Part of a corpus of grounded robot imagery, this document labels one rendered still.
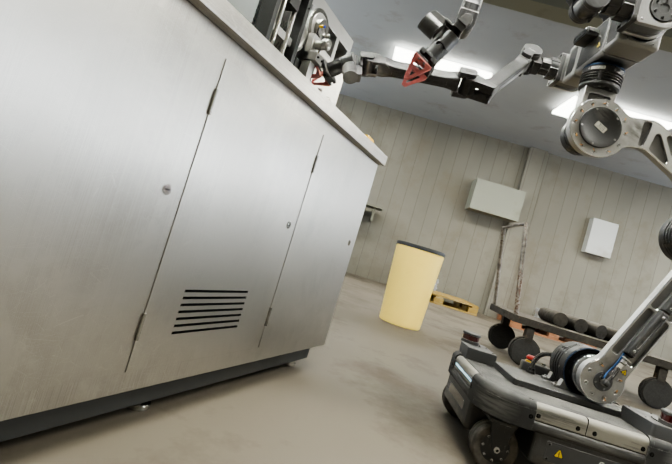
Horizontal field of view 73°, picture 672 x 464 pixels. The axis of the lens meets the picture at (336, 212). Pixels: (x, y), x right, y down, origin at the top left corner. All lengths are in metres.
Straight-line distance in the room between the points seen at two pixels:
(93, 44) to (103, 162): 0.18
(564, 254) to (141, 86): 8.24
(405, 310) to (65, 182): 3.13
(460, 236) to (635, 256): 2.96
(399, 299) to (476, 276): 4.66
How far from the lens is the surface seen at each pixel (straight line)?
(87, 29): 0.82
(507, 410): 1.50
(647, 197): 9.45
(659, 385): 4.30
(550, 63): 2.13
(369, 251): 7.96
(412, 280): 3.66
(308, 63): 1.72
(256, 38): 1.05
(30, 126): 0.78
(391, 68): 1.78
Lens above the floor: 0.53
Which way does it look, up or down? 3 degrees up
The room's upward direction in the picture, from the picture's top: 17 degrees clockwise
